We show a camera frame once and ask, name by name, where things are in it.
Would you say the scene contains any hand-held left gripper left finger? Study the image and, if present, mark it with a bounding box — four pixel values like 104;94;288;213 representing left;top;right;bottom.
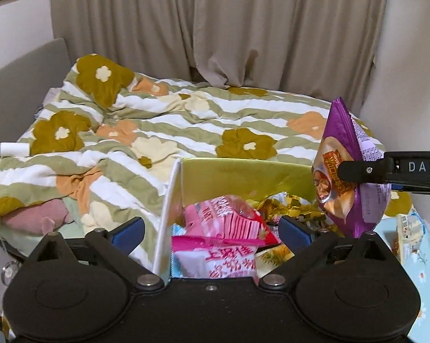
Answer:
39;216;166;288

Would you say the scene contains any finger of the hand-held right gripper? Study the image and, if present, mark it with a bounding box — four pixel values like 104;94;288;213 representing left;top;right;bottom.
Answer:
337;157;395;184

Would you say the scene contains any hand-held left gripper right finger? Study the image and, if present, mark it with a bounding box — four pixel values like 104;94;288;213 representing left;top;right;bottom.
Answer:
258;215;391;288

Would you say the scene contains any yellow snack packet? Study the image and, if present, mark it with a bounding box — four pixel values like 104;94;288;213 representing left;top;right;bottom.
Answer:
256;192;328;224

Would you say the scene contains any purple snack packet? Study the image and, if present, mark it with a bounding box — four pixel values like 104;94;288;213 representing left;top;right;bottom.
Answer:
311;96;393;239

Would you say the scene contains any pink snack packet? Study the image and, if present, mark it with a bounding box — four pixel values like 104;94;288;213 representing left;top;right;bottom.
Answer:
171;235;260;280
184;194;278;248

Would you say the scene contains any green cardboard box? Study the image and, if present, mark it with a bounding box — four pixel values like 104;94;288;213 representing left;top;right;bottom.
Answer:
152;156;320;280

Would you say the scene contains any pale green snack packet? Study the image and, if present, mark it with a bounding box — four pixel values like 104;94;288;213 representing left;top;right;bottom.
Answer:
254;247;296;278

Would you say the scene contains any blue and white snack packet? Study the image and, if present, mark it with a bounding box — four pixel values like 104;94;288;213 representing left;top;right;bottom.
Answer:
394;214;425;264

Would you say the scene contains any pink cloth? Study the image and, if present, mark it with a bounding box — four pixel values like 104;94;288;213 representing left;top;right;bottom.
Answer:
2;198;74;237

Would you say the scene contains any floral striped blanket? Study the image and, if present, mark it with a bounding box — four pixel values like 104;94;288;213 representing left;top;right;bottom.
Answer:
0;53;387;272

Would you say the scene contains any light blue floral tablecloth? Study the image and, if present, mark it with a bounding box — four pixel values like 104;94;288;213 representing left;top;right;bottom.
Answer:
373;191;430;343

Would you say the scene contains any white paper roll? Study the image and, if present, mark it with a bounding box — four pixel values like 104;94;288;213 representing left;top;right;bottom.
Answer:
0;142;30;158

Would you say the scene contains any beige curtain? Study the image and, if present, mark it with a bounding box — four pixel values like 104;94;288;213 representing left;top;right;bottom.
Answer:
49;0;390;115

